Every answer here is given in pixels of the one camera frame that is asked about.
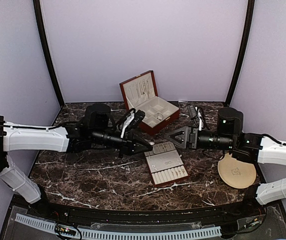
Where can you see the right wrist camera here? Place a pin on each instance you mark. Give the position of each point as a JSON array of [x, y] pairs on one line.
[[197, 115]]

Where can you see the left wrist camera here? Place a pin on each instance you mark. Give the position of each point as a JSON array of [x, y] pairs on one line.
[[130, 121]]

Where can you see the beige round plate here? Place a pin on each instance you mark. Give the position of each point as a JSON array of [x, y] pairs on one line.
[[235, 173]]

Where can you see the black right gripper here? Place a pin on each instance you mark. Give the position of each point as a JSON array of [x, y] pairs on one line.
[[192, 133]]

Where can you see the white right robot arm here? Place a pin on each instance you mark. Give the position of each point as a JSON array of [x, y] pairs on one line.
[[251, 148]]

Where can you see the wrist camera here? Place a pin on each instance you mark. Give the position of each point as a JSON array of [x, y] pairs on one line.
[[130, 121], [197, 115]]

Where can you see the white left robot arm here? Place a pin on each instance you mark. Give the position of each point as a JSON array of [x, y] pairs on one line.
[[97, 129]]

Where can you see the red jewelry tray insert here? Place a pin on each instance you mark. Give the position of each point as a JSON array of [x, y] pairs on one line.
[[165, 164]]

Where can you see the white slotted cable duct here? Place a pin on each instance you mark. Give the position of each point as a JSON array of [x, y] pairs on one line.
[[67, 232]]

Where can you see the left black frame post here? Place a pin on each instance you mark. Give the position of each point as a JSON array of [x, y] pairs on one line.
[[46, 51]]

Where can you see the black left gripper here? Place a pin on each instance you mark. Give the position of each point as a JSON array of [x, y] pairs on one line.
[[129, 143]]

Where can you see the red wooden jewelry box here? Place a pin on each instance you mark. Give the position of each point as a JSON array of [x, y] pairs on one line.
[[140, 92]]

